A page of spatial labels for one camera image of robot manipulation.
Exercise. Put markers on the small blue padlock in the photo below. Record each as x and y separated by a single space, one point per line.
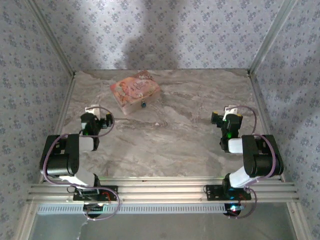
144 104

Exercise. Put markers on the pink floral printed box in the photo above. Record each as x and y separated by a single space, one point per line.
135 90

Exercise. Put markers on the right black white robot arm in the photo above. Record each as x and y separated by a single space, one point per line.
262 160

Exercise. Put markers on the aluminium mounting beam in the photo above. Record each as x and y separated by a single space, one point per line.
162 190

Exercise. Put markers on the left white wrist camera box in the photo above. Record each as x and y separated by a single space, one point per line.
92 109

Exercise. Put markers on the aluminium side rail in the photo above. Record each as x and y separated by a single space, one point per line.
260 105
65 105

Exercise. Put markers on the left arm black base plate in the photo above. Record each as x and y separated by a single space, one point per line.
113 190

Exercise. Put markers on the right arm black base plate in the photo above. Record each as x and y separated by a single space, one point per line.
212 195

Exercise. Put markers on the aluminium corner post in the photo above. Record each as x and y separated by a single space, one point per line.
270 37
53 37

